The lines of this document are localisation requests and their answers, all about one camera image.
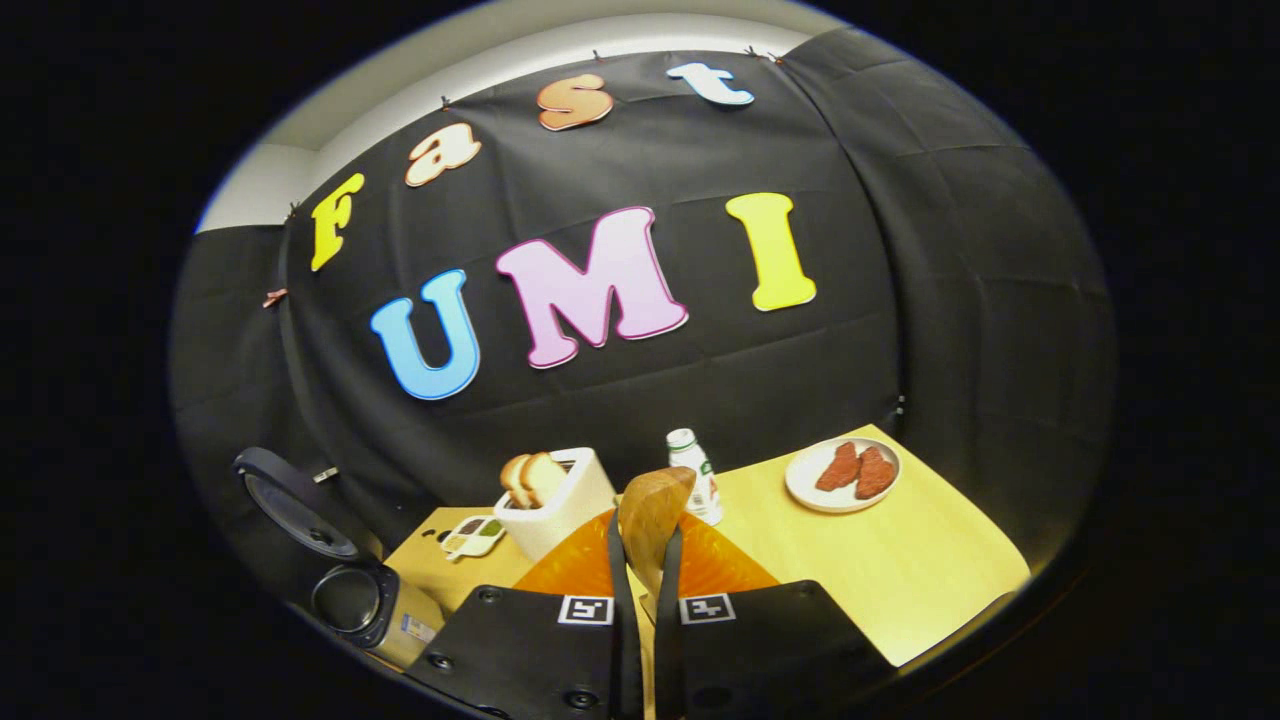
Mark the wooden spoon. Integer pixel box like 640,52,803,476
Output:
618,466,698,621

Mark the white bottle green label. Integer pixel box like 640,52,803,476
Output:
667,428,723,527

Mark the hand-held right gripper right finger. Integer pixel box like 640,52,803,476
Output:
655,510,896,720

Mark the black backdrop cloth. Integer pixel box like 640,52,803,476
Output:
170,25,1116,601

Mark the white plate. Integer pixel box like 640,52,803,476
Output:
785,437,902,514

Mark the white toaster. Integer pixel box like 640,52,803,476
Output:
494,447,618,561

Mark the red meat slice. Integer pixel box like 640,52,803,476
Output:
855,446,897,500
815,441,861,492

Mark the dark grey rice cooker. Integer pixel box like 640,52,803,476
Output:
232,447,446,671

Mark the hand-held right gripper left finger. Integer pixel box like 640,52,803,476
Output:
405,510,641,720

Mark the white divided condiment dish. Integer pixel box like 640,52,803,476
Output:
440,514,507,561

